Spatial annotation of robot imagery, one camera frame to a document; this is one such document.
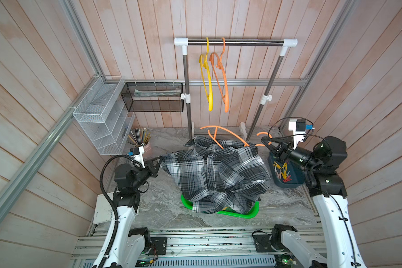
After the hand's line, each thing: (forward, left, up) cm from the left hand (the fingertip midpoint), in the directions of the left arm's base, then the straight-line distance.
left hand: (162, 159), depth 75 cm
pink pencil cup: (+18, +14, -15) cm, 27 cm away
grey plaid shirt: (-11, -24, +2) cm, 26 cm away
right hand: (-3, -40, +18) cm, 44 cm away
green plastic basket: (-18, -31, -16) cm, 39 cm away
